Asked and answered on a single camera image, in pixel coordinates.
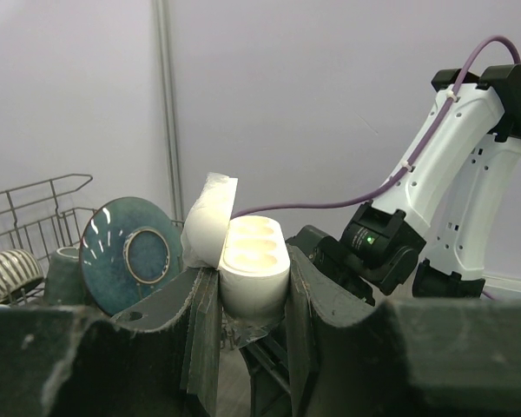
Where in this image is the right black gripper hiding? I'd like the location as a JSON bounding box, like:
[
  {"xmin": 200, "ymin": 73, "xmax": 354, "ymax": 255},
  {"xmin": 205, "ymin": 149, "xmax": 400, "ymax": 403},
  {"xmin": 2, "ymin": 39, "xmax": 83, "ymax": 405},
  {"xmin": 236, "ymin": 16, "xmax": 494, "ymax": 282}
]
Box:
[{"xmin": 240, "ymin": 336, "xmax": 293, "ymax": 417}]

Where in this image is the white oval earbud case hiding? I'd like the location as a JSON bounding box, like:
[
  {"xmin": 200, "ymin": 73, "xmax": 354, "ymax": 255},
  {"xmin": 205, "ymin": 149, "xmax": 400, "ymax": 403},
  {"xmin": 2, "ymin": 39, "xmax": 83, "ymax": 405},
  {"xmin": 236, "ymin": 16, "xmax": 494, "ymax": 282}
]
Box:
[{"xmin": 181, "ymin": 173, "xmax": 291, "ymax": 347}]

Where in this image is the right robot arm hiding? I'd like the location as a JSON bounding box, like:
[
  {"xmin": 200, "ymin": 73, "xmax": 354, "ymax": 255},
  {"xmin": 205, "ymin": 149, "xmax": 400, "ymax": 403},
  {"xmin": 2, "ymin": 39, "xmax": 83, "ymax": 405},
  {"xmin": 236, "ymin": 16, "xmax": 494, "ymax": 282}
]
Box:
[{"xmin": 284, "ymin": 63, "xmax": 521, "ymax": 416}]

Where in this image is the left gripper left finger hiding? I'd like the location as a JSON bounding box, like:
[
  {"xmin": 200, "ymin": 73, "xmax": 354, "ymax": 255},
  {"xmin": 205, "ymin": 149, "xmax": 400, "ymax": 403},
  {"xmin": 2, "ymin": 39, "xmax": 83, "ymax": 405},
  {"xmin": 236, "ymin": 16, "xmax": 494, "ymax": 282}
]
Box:
[{"xmin": 0, "ymin": 268, "xmax": 221, "ymax": 416}]

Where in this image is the striped ceramic cup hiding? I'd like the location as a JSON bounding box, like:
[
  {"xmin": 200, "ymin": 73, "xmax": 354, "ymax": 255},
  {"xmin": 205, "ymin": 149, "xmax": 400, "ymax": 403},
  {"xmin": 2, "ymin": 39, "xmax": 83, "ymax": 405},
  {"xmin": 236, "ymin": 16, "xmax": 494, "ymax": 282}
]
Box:
[{"xmin": 0, "ymin": 249, "xmax": 44, "ymax": 302}]

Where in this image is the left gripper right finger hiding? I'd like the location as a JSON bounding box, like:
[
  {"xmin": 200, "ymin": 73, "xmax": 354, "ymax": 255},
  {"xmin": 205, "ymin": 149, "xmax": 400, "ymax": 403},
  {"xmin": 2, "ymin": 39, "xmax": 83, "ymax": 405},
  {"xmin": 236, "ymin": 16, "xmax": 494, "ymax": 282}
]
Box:
[{"xmin": 286, "ymin": 247, "xmax": 521, "ymax": 416}]

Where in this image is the grey wire dish rack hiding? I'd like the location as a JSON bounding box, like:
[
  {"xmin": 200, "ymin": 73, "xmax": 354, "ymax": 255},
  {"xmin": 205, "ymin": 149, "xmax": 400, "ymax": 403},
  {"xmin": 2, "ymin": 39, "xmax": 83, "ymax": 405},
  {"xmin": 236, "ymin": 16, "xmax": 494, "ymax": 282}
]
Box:
[{"xmin": 0, "ymin": 173, "xmax": 188, "ymax": 308}]

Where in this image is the dark teal bowl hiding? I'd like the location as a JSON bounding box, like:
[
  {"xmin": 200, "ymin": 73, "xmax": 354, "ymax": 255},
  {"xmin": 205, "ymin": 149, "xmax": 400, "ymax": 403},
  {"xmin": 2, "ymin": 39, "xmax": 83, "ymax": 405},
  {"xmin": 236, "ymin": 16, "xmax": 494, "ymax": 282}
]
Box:
[{"xmin": 43, "ymin": 247, "xmax": 86, "ymax": 306}]

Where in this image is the teal ceramic plate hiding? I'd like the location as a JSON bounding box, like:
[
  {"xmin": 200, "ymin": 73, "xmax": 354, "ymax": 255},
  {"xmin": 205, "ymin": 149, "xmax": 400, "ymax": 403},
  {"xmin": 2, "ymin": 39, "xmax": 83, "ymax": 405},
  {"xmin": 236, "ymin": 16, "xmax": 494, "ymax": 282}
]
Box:
[{"xmin": 79, "ymin": 196, "xmax": 182, "ymax": 316}]

